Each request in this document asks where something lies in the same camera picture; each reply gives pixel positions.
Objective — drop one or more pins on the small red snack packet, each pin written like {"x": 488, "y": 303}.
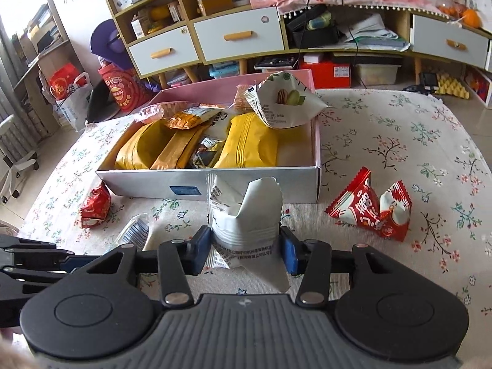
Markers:
{"x": 94, "y": 207}

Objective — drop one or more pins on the red printed gift bag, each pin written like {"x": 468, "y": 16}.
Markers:
{"x": 123, "y": 92}

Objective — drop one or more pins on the white office chair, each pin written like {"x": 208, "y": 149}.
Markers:
{"x": 13, "y": 165}

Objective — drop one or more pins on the yellow snack packet blue label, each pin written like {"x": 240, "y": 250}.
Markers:
{"x": 250, "y": 142}

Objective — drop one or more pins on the black storage case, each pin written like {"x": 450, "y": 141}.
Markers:
{"x": 313, "y": 36}

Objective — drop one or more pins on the clear storage box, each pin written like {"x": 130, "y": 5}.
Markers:
{"x": 178, "y": 78}

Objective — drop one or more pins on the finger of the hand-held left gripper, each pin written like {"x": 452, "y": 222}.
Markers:
{"x": 38, "y": 259}
{"x": 27, "y": 288}

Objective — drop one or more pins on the red toy box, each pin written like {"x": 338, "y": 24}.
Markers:
{"x": 478, "y": 84}

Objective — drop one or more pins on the small white box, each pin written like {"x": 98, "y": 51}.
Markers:
{"x": 313, "y": 58}

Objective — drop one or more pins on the black handheld device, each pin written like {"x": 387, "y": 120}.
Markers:
{"x": 426, "y": 80}

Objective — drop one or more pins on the clear plastic bin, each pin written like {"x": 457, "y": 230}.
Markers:
{"x": 374, "y": 75}

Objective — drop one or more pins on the yellow round item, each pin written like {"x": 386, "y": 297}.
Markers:
{"x": 158, "y": 15}

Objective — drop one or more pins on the floral table cloth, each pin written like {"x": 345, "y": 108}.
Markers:
{"x": 384, "y": 142}

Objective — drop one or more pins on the white paper bag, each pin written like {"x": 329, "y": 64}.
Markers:
{"x": 73, "y": 111}

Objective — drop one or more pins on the white orange snack packet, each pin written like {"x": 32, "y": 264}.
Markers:
{"x": 188, "y": 119}

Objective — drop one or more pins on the open white drawer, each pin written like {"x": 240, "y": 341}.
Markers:
{"x": 438, "y": 38}

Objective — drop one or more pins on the white nut print packet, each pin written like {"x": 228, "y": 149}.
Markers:
{"x": 284, "y": 100}

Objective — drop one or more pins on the large orange fruit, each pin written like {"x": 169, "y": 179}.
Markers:
{"x": 471, "y": 18}

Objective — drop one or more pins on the yellow egg tray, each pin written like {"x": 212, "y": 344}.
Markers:
{"x": 453, "y": 86}

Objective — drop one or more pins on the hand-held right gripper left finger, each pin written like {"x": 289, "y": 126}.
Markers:
{"x": 201, "y": 251}

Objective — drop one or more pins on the red triangular snack packet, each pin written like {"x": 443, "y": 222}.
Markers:
{"x": 346, "y": 203}

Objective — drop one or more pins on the red cardboard box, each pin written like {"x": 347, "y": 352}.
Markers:
{"x": 334, "y": 75}

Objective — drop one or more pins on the red white snack packet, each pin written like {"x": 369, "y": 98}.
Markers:
{"x": 392, "y": 215}

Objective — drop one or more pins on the pile of white papers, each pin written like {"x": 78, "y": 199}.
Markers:
{"x": 373, "y": 32}

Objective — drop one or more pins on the wide white drawer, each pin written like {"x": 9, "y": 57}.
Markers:
{"x": 238, "y": 34}

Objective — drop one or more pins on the red plastic bag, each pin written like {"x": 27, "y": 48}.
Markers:
{"x": 63, "y": 82}

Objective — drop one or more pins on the pink white cardboard box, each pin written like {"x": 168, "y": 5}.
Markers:
{"x": 153, "y": 188}

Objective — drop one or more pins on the pink checkered snack packet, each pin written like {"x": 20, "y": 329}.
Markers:
{"x": 244, "y": 98}

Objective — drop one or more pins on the white orange carton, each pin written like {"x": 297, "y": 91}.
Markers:
{"x": 175, "y": 11}

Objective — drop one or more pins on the clear box blue lid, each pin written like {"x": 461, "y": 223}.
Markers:
{"x": 225, "y": 70}

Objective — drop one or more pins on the clear bag of small oranges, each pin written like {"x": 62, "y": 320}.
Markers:
{"x": 449, "y": 7}

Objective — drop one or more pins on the black tool tray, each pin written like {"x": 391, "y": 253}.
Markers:
{"x": 275, "y": 61}

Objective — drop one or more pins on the purple hat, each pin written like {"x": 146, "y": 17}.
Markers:
{"x": 105, "y": 42}

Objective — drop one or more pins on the dark brown snack packet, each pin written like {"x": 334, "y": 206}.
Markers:
{"x": 205, "y": 157}

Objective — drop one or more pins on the green blue pouch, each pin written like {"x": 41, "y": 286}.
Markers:
{"x": 319, "y": 20}

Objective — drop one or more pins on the white carton box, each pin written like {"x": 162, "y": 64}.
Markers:
{"x": 139, "y": 27}

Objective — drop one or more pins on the orange brown snack packet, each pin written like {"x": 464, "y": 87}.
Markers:
{"x": 173, "y": 150}

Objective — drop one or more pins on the yellow ridged snack packet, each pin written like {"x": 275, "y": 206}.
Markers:
{"x": 138, "y": 150}

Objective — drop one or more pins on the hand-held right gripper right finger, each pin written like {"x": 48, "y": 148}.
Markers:
{"x": 290, "y": 251}

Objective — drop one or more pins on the blue striped white packet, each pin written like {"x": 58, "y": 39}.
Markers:
{"x": 134, "y": 232}

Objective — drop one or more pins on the small white drawer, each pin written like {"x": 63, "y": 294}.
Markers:
{"x": 163, "y": 50}

